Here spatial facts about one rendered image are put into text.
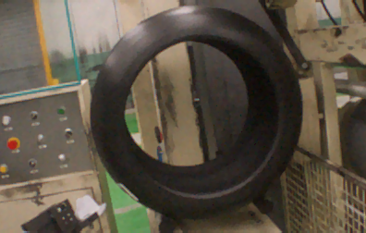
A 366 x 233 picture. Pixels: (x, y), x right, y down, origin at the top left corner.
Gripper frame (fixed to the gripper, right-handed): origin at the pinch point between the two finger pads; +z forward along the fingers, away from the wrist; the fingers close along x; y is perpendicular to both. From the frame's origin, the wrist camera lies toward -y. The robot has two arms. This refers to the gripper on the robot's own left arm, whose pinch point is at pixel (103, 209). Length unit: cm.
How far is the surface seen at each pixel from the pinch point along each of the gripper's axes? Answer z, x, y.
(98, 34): 597, 681, 244
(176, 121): 50, 14, 9
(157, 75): 49, 11, 25
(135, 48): 19.2, -17.5, 30.5
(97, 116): 9.4, -3.7, 20.6
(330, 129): 84, -17, -20
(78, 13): 577, 684, 308
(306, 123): 76, -14, -13
